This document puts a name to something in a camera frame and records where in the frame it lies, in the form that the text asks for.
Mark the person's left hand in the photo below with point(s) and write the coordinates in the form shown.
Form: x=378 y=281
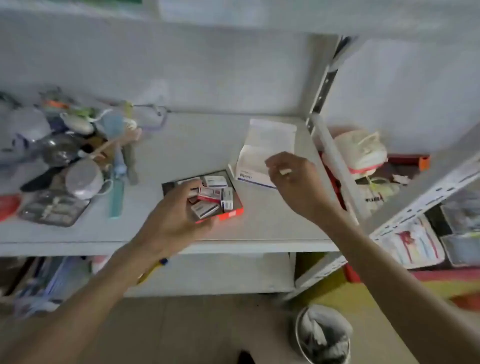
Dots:
x=168 y=221

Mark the person's right hand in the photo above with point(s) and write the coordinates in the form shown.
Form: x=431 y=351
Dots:
x=303 y=187

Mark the person's left thumb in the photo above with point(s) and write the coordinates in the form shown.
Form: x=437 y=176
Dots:
x=189 y=189

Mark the person's right fingers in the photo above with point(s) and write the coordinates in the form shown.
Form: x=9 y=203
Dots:
x=279 y=165

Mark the red cardboard tray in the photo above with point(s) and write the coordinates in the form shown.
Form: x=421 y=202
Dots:
x=228 y=215

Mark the person's left forearm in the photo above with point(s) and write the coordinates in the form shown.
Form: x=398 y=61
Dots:
x=75 y=307

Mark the person's right forearm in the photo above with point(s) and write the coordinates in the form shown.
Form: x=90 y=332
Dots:
x=393 y=285

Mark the small grey red box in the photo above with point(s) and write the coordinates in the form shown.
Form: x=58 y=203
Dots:
x=205 y=209

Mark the white box with blue stripe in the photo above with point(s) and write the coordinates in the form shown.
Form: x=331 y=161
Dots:
x=258 y=150

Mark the small white red box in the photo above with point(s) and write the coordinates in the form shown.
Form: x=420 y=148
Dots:
x=215 y=181

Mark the small white upright box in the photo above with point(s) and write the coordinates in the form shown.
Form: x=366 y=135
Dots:
x=227 y=198

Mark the teal toothbrush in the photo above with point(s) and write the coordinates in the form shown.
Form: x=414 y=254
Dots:
x=117 y=191

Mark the white and pink bag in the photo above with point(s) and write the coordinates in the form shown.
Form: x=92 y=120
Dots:
x=360 y=152

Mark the yellow pen with blue cap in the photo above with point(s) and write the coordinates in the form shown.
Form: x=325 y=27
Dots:
x=154 y=268

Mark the white printed plastic bag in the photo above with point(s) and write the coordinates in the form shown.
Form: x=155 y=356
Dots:
x=375 y=195

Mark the white shelf unit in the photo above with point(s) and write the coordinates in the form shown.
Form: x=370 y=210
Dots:
x=225 y=75

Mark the round white mirror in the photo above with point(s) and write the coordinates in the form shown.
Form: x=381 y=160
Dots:
x=84 y=180

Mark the red basket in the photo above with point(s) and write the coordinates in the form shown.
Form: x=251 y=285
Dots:
x=407 y=165

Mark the white oval gadget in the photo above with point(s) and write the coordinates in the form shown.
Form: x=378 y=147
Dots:
x=77 y=123

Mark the white slotted metal rack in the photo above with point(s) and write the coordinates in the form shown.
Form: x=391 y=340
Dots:
x=412 y=187

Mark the clear plastic case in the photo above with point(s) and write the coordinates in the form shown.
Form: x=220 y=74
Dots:
x=54 y=208

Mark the metal bowl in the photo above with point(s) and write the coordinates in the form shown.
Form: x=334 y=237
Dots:
x=56 y=148

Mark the clear packet with red print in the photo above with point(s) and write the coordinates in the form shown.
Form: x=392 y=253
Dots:
x=412 y=242

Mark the stack of books and papers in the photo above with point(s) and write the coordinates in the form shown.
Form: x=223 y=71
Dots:
x=41 y=281

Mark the grey waste bin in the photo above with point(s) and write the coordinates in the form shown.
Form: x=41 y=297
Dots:
x=322 y=335

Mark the red round object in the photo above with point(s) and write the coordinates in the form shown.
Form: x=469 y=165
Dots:
x=7 y=207

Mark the clear plastic container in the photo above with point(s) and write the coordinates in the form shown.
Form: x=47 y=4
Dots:
x=461 y=228

